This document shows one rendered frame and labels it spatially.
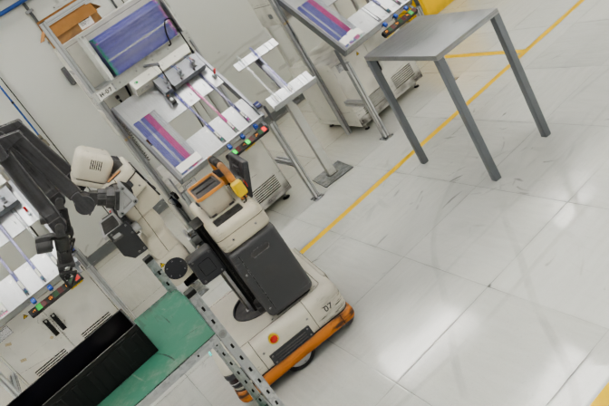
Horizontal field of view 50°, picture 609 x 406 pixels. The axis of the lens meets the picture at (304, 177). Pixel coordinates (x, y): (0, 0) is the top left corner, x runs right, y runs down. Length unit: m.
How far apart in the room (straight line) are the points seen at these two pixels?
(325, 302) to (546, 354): 1.01
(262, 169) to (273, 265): 1.75
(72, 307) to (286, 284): 1.79
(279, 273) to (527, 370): 1.12
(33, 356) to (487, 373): 2.83
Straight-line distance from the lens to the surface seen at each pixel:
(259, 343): 3.04
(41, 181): 3.15
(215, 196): 2.95
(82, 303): 4.39
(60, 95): 5.85
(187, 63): 4.45
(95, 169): 2.84
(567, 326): 2.71
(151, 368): 1.98
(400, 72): 5.21
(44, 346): 4.44
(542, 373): 2.59
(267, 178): 4.64
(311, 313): 3.06
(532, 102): 3.77
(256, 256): 2.91
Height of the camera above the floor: 1.87
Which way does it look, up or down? 22 degrees down
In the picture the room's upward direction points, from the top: 32 degrees counter-clockwise
